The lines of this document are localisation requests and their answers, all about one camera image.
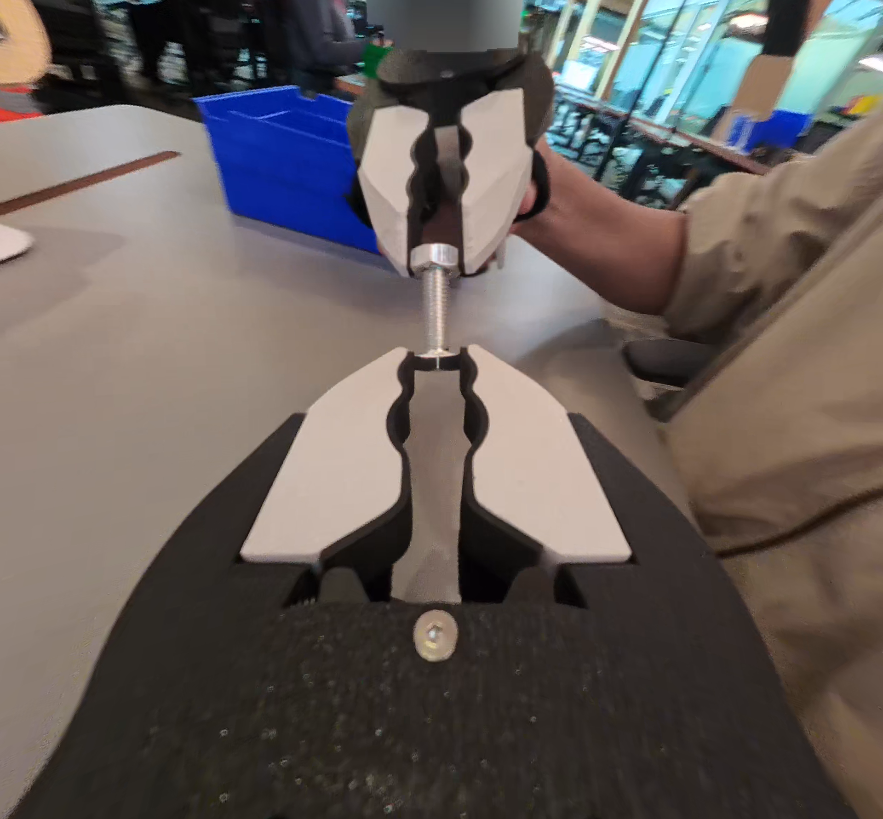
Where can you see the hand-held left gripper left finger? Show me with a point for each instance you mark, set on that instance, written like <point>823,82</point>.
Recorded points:
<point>338,474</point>

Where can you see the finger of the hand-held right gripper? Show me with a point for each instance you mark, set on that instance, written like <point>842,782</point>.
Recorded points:
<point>497,164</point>
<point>386,177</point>

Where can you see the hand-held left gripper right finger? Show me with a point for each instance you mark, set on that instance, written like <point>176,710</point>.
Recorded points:
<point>545,474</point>

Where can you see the blue plastic bin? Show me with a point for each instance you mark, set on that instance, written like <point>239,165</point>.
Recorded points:
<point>290,170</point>

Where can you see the steel hex bolt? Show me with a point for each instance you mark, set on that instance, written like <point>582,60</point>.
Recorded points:
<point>437,308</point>

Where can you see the steel hex nut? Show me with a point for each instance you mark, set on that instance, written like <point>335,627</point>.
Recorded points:
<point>436,355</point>

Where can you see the person's right forearm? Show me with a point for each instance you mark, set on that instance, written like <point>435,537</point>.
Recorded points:
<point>641,253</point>

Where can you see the person's right hand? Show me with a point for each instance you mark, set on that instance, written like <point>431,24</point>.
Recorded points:
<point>572,212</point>

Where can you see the green plastic bin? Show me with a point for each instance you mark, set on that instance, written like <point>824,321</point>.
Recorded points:
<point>372,60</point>

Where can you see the black mesh office chair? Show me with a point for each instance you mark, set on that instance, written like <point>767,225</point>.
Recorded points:
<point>669,360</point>

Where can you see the distant blue bin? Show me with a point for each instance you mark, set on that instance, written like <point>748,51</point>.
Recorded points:
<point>783,129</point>

